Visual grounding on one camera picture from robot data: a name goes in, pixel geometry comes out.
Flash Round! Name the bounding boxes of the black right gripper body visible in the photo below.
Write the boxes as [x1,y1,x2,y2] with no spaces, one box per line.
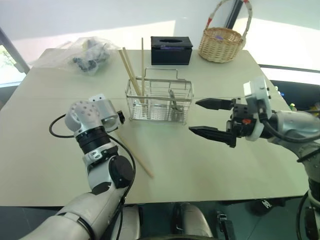
[226,97,261,141]

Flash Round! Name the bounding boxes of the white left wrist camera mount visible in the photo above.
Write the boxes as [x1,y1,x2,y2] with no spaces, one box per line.
[88,92,106,103]

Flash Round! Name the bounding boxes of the black tissue box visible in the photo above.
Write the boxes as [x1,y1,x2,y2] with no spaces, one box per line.
[150,35,194,67]

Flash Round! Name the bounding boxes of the dark window frame post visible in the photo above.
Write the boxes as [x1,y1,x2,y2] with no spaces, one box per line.
[0,26,31,76]

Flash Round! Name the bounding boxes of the black bracket under table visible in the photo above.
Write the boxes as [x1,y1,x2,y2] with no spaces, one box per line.
[216,210,236,240]

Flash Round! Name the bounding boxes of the silver rounded robot body shell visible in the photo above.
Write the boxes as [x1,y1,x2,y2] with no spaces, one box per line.
[172,202,214,239]

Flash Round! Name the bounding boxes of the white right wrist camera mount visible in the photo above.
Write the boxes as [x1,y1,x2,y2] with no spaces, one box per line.
[242,76,273,142]

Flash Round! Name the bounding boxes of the dark rounded shape under table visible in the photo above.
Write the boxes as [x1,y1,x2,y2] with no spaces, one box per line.
[249,198,286,216]

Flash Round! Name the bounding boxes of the clear plastic bag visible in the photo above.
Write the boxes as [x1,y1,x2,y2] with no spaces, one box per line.
[31,36,121,77]

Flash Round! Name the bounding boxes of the metal wire basket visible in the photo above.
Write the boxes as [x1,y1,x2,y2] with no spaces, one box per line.
[125,67,195,126]

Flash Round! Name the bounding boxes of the dark wall pillar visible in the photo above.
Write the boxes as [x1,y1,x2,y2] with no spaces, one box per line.
[225,0,243,30]

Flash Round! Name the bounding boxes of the wooden chopstick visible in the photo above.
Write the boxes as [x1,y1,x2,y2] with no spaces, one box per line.
[116,133,155,179]
[141,37,146,104]
[118,49,142,97]
[121,46,141,91]

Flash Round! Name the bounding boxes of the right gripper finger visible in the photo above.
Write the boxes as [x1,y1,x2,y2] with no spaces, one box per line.
[195,98,234,111]
[188,126,237,149]

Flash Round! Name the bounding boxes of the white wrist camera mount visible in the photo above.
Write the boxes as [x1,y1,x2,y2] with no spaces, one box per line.
[242,76,273,142]
[88,92,106,103]

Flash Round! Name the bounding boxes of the wicker basket with handle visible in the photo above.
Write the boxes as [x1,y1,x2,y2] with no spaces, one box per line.
[198,0,254,64]

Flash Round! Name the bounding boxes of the metal spoon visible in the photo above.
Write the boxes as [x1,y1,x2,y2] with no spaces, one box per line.
[168,89,184,119]

